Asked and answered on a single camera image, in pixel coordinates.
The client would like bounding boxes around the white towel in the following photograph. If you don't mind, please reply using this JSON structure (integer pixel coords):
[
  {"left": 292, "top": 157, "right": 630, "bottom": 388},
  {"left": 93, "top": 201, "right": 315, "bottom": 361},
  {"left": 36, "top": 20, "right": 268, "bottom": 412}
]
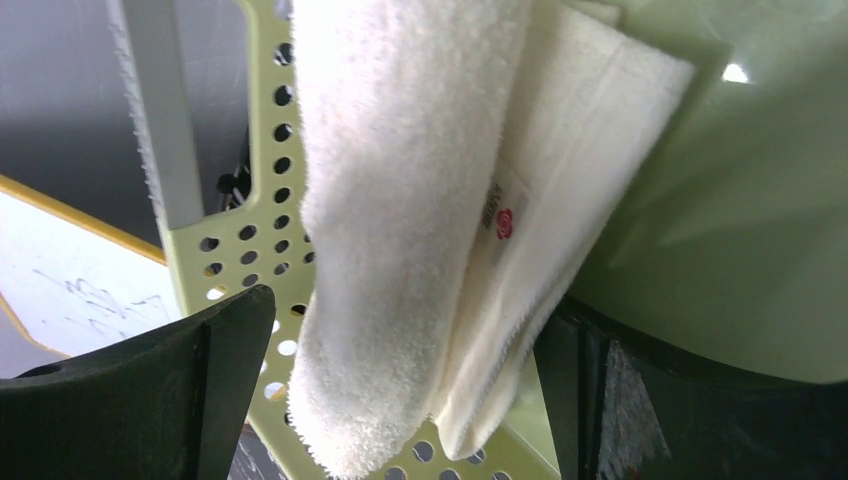
[{"left": 289, "top": 1, "right": 695, "bottom": 479}]

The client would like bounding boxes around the small whiteboard orange frame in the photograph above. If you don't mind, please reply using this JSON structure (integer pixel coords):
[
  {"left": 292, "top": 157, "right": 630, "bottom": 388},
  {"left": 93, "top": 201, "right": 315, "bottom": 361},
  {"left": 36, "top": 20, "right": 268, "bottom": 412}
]
[{"left": 1, "top": 177, "right": 183, "bottom": 356}]

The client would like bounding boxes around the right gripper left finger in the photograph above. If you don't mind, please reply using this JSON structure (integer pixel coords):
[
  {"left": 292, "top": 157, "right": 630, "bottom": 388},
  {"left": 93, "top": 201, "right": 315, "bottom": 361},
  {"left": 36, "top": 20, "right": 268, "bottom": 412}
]
[{"left": 1, "top": 285, "right": 276, "bottom": 479}]

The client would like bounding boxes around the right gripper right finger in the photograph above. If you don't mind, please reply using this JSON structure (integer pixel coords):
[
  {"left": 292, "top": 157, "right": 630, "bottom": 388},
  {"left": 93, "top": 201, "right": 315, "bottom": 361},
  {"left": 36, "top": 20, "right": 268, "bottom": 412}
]
[{"left": 534, "top": 298, "right": 847, "bottom": 479}]

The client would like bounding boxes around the green plastic basket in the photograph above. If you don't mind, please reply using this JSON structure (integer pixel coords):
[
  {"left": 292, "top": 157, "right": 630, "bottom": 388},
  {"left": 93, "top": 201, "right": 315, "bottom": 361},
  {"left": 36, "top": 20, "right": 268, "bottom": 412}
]
[{"left": 107, "top": 1, "right": 847, "bottom": 479}]

